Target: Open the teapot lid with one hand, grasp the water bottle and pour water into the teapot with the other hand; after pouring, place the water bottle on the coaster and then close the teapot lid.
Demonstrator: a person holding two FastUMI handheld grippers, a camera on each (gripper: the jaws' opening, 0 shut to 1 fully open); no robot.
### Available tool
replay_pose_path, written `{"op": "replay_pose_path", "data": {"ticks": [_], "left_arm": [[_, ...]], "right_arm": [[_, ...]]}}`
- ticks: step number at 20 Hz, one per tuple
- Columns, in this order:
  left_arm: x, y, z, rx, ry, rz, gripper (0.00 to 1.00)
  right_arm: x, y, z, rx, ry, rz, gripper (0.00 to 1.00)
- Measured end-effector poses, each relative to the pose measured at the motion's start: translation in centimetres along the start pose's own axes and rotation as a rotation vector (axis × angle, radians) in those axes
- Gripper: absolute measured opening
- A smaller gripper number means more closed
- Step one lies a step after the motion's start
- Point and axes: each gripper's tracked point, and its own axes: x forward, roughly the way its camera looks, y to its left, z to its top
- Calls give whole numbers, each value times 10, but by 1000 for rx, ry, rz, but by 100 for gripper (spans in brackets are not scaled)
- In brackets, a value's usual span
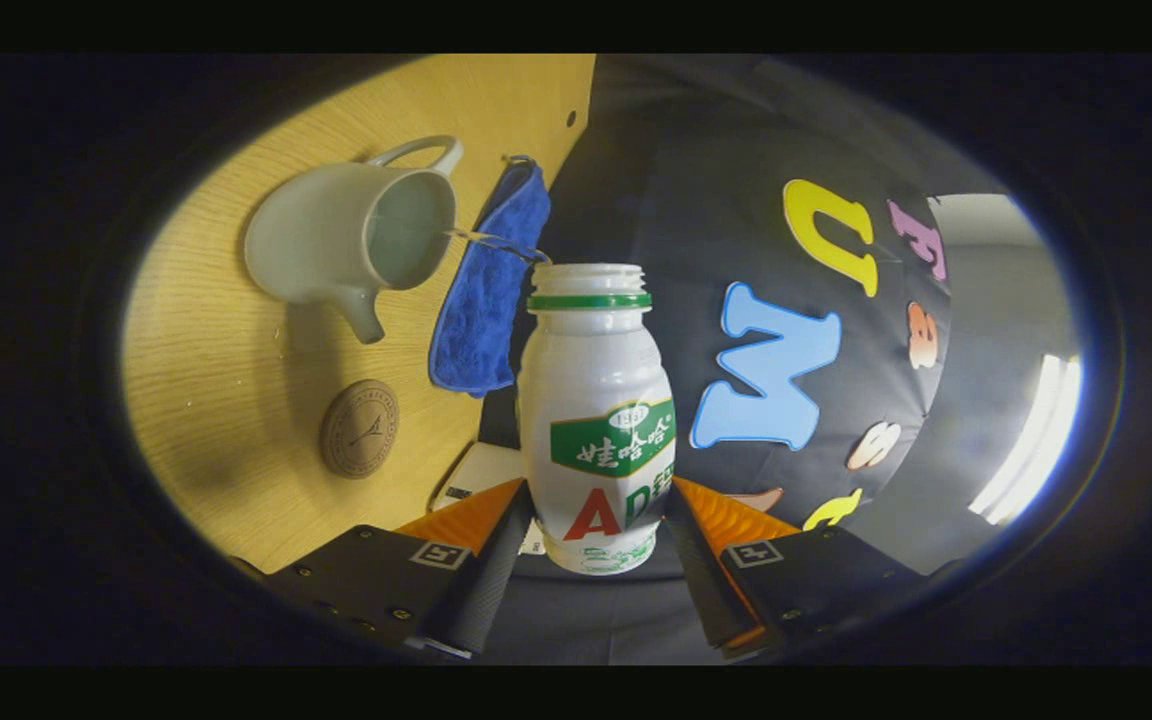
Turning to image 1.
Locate white plastic water bottle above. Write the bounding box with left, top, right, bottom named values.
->
left=517, top=263, right=678, bottom=577

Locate white ceramic teacup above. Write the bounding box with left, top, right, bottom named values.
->
left=243, top=135, right=464, bottom=345

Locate round brown coaster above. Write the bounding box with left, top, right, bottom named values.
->
left=319, top=379, right=401, bottom=480

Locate blue towel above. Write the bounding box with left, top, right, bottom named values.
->
left=427, top=155, right=553, bottom=399

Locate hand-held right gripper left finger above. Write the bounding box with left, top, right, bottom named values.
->
left=261, top=478, right=535, bottom=661

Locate white toaster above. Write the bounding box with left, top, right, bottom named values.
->
left=429, top=441, right=549, bottom=557

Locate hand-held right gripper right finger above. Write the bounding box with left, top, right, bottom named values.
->
left=663, top=476, right=927, bottom=661

